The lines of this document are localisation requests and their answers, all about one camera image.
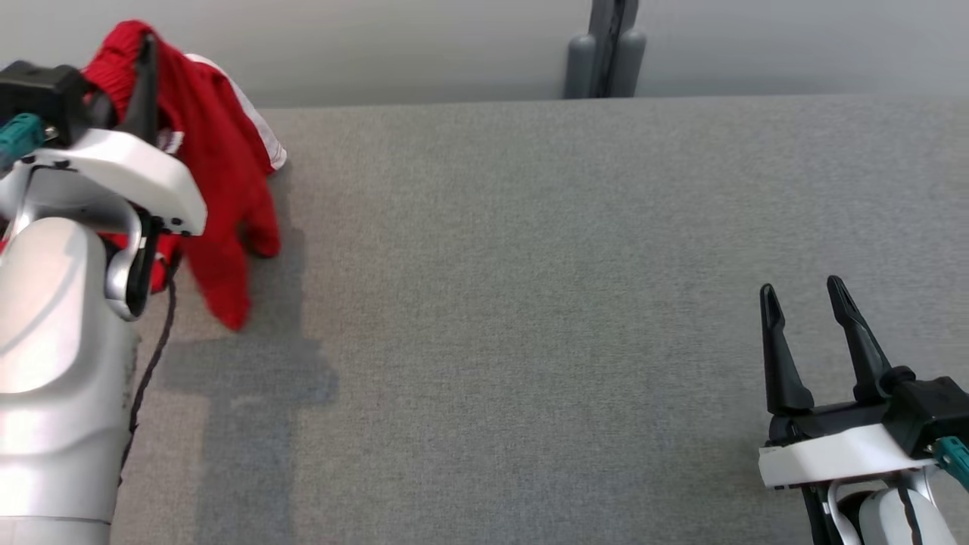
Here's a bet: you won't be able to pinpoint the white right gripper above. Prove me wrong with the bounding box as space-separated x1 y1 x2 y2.
759 276 936 489

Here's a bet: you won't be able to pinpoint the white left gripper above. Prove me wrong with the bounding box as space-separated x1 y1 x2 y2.
0 34 207 235

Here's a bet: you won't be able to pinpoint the red shorts with white stripe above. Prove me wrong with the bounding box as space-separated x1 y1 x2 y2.
0 20 288 332

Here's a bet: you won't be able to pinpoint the teal left camera plug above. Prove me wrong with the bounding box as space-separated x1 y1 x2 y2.
0 114 48 171

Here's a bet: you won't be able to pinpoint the teal camera plug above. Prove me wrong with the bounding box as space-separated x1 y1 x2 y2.
0 114 48 171
931 437 969 489

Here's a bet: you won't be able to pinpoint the teal right camera plug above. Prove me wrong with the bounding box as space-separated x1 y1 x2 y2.
931 437 969 489

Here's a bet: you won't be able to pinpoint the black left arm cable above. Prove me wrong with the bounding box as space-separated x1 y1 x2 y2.
120 279 179 487

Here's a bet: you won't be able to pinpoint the grey metal partition post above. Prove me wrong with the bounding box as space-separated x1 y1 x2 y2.
564 0 648 100

